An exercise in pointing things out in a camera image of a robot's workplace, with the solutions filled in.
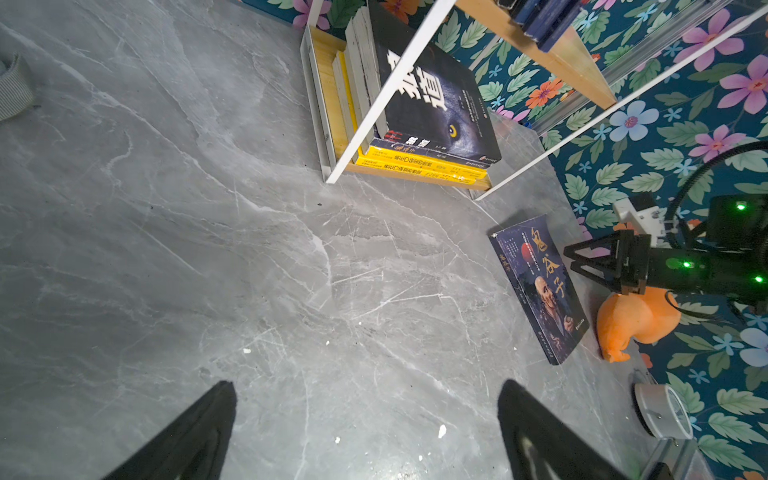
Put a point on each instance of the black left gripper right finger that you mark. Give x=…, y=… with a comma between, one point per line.
x=540, y=446

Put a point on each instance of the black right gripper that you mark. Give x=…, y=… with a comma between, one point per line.
x=629, y=251

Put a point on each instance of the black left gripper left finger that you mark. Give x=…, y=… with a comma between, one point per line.
x=193, y=446

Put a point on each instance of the black wolf cover book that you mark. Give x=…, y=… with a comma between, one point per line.
x=438, y=102

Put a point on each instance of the blue book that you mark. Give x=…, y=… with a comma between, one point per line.
x=545, y=21

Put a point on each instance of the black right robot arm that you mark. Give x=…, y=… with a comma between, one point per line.
x=724, y=255

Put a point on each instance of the orange gourd toy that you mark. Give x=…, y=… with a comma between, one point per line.
x=645, y=318

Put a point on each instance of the white alarm clock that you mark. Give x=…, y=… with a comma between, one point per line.
x=660, y=409

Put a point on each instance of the yellow book under shelf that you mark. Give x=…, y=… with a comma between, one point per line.
x=388, y=163

